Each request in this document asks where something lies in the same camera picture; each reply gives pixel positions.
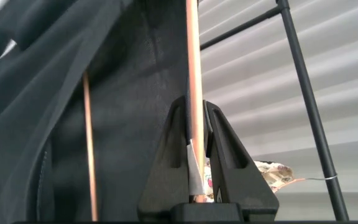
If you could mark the dark grey garment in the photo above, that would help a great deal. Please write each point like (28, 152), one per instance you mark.
(120, 93)

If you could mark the black clothes rack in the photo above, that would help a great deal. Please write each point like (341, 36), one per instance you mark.
(309, 102)

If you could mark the cream printed garment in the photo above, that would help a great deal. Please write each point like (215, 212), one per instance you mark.
(278, 174)

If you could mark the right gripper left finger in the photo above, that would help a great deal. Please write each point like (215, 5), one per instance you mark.
(166, 180)

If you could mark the white curtain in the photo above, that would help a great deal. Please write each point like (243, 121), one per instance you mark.
(259, 77)

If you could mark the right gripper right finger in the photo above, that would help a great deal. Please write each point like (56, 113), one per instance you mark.
(241, 186)

